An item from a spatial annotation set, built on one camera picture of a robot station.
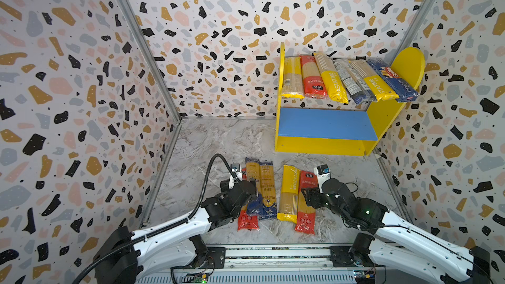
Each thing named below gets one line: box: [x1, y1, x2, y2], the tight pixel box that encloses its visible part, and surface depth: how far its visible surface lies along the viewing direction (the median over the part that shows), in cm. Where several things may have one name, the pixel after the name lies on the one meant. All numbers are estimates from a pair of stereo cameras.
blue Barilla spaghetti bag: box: [365, 57, 419, 102], surface depth 76 cm
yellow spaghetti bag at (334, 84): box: [312, 51, 350, 104], surface depth 78 cm
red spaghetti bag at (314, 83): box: [299, 54, 329, 100], surface depth 77 cm
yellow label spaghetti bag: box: [281, 56, 305, 99], surface depth 77 cm
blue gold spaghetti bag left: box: [245, 157, 264, 217], surface depth 92 cm
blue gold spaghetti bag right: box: [259, 161, 278, 220], surface depth 90 cm
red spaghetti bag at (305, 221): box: [294, 170, 319, 235], surface depth 83 cm
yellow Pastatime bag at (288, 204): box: [276, 164, 302, 224], surface depth 90 cm
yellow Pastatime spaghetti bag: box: [349, 59, 400, 102], surface depth 77 cm
